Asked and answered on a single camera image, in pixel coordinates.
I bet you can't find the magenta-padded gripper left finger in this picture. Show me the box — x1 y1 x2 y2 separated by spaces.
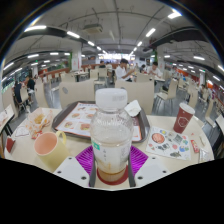
53 144 98 188

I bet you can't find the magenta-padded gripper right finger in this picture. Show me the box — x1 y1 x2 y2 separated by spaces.
127 144 172 188

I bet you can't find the clear tea bottle white cap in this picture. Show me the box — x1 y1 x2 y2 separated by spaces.
89 87 135 184

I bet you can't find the yellow mug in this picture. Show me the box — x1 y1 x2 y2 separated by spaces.
33 130 70 174

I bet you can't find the printed food flyer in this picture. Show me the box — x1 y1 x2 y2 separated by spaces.
145 126 193 162

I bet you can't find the printed paper tray liner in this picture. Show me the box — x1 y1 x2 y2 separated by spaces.
54 102 143 143

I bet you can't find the dark food tray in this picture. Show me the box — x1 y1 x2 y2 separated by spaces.
51 100 151 144

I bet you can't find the crumpled white napkin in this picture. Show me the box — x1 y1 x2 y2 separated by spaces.
123 99 142 118

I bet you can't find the red sauce packet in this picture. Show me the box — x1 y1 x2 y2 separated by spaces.
189 139 201 154

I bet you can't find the crumpled food wrapper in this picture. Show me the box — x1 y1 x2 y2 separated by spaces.
25 108 54 139

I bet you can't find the red paper cup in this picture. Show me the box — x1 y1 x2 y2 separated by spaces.
172 102 196 135

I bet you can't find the beige dining chair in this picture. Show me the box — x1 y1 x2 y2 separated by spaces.
114 79 155 116
58 81 96 109

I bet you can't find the white paper sheet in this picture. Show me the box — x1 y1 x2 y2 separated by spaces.
12 124 31 138

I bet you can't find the small red packet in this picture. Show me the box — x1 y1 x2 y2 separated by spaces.
4 135 17 154

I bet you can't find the group of beige chairs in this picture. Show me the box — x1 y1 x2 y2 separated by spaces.
1 68 218 128

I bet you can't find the neighbouring table with paper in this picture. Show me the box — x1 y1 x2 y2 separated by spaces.
0 103 16 136

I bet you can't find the person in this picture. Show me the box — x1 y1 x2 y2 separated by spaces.
13 79 25 104
146 61 164 79
25 75 37 98
114 58 134 83

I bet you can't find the ceiling air conditioner unit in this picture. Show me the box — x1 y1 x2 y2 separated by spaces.
82 23 104 34

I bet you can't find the group of ceiling lights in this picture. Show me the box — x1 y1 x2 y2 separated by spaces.
1 8 224 91

